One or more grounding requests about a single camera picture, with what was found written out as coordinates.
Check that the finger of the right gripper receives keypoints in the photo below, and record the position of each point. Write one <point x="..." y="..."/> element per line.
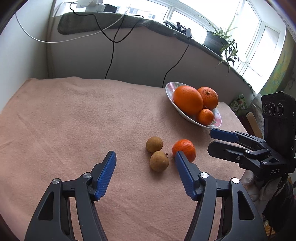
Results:
<point x="240" y="138"/>
<point x="228" y="152"/>

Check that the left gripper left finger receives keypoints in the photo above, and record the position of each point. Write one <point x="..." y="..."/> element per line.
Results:
<point x="52" y="217"/>

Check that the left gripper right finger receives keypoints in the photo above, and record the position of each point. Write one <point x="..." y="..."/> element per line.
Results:
<point x="239" y="217"/>

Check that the small kumquat orange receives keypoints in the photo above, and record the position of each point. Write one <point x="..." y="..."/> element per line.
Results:
<point x="187" y="147"/>

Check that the small tangerine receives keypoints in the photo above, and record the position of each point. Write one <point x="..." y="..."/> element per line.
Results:
<point x="205" y="117"/>

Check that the medium tangerine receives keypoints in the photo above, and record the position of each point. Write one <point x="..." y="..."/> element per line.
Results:
<point x="210" y="97"/>

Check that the large orange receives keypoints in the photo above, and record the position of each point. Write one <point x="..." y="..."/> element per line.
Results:
<point x="188" y="100"/>

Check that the cardboard box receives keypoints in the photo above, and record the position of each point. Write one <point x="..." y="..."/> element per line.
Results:
<point x="250" y="124"/>

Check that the green package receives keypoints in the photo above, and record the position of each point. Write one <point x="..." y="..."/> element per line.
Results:
<point x="239" y="105"/>

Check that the brown longan fruit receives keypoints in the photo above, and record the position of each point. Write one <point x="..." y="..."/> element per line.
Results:
<point x="159" y="161"/>
<point x="154" y="144"/>

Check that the floral white plate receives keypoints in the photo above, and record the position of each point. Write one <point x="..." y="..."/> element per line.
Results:
<point x="171" y="87"/>

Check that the pink towel cloth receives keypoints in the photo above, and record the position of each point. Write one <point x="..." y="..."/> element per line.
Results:
<point x="61" y="128"/>

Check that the green windowsill cloth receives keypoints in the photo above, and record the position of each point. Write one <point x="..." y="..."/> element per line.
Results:
<point x="73" y="23"/>

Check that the spider plant in pot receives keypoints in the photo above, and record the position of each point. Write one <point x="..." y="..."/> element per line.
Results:
<point x="222" y="43"/>

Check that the black device on windowsill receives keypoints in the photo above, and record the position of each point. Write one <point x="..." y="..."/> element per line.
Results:
<point x="176" y="26"/>

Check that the white power adapters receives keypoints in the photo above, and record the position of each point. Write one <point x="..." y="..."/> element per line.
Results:
<point x="91" y="5"/>

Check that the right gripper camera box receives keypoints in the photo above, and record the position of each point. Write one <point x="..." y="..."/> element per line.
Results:
<point x="279" y="122"/>

